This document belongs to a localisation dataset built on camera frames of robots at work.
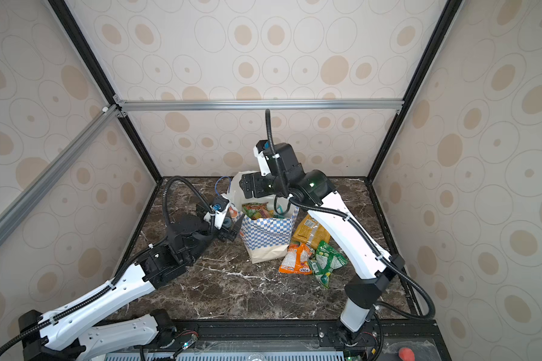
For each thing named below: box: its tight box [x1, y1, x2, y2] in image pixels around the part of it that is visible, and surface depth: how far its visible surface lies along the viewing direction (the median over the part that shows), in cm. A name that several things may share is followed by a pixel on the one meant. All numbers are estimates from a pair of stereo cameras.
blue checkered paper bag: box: [225, 171, 300, 264], surface depth 82 cm
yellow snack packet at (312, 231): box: [292, 214, 332, 250], surface depth 98 cm
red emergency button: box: [398, 347, 415, 361], surface depth 70 cm
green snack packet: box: [308, 240, 349, 289], surface depth 87 cm
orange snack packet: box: [278, 242, 313, 276], surface depth 89 cm
